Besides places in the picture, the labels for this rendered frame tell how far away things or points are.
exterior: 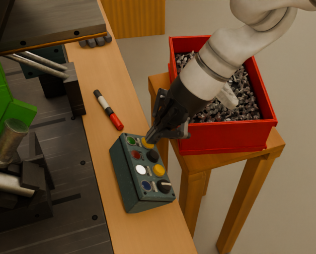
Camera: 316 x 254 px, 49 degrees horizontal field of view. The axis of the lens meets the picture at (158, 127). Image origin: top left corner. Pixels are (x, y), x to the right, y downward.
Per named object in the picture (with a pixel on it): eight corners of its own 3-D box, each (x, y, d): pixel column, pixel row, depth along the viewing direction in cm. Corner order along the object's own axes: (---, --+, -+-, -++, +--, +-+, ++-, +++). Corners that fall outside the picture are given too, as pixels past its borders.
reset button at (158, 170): (160, 167, 68) (163, 164, 68) (164, 177, 67) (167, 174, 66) (150, 166, 67) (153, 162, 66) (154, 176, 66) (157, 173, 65)
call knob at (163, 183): (166, 181, 66) (169, 178, 66) (170, 193, 65) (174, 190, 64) (155, 181, 65) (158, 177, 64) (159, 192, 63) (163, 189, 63)
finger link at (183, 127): (184, 112, 62) (176, 111, 63) (180, 137, 61) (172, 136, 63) (194, 114, 63) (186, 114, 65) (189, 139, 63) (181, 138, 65)
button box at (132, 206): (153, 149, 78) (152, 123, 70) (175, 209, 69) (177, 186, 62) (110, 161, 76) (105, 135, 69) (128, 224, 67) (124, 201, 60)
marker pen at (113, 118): (93, 94, 83) (92, 90, 82) (99, 92, 84) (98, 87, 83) (117, 131, 76) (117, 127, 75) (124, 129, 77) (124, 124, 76)
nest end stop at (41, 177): (32, 186, 66) (44, 167, 64) (33, 210, 61) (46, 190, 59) (26, 185, 65) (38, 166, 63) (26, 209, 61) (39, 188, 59)
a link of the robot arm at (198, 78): (234, 111, 64) (257, 87, 61) (190, 99, 57) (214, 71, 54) (214, 78, 69) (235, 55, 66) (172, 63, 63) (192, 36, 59)
